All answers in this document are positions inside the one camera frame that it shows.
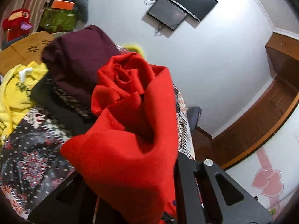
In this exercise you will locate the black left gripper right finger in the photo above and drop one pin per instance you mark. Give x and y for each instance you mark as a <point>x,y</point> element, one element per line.
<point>206,194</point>

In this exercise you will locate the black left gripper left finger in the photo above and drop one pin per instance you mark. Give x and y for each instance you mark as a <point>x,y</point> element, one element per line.
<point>71,202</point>

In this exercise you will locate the red jacket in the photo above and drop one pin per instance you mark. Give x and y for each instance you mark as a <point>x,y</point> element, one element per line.
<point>127,157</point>

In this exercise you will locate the patchwork patterned bedspread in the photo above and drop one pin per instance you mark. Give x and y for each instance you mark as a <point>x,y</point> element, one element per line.
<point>32,165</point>

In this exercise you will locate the black patterned garment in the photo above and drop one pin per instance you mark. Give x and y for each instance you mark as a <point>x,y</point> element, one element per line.
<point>77,119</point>

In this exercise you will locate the yellow garment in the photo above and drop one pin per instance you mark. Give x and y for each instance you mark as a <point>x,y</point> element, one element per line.
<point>16,89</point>

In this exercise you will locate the maroon folded garment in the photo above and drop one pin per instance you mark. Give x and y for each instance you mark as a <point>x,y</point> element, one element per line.
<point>74,59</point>

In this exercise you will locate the green box with orange lid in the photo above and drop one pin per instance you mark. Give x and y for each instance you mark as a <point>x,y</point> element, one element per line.
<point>60,16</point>

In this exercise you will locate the red parrot plush toy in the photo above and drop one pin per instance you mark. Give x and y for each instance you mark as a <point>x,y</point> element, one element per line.
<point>17,24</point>

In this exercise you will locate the striped curtain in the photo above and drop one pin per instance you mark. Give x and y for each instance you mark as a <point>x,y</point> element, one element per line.
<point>35,7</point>

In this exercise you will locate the small wall monitor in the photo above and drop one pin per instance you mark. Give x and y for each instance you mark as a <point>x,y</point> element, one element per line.
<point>167,13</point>

